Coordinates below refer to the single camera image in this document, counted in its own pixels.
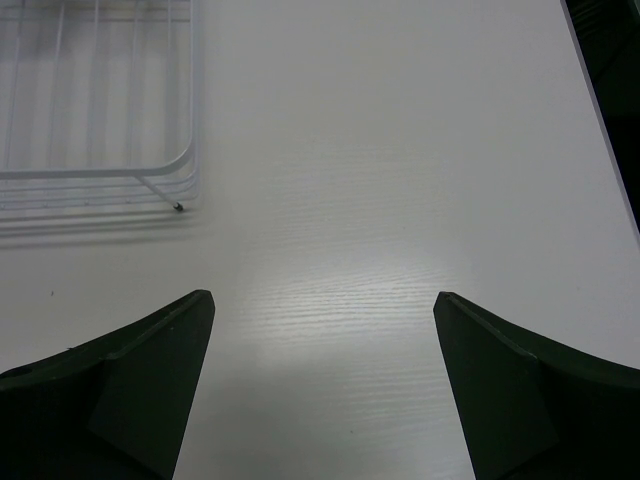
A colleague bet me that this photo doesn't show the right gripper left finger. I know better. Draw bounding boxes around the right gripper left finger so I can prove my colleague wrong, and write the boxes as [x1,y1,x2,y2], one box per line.
[1,290,215,479]

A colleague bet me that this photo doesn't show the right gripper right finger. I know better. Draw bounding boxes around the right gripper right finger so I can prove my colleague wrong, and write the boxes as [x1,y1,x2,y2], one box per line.
[433,292,639,479]

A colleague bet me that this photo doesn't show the white wire dish rack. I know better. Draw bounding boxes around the white wire dish rack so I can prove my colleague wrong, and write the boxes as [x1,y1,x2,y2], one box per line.
[1,1,200,216]

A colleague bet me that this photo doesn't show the aluminium table frame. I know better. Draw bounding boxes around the aluminium table frame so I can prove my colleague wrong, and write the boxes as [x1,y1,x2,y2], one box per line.
[563,0,639,220]

